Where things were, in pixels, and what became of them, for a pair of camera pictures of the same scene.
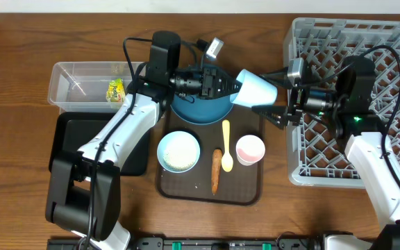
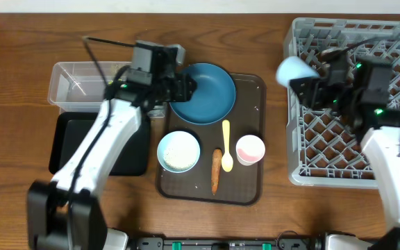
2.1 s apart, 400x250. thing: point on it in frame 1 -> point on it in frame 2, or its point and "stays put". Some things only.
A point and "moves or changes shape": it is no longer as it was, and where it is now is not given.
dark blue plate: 202,110 stays put
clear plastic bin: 88,87 stays put
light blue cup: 254,91 moves or changes shape
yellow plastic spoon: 227,162 stays put
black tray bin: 69,132 stays put
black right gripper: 296,103 -> 316,88
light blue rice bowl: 178,151 stays put
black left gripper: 214,74 -> 185,89
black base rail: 212,244 stays put
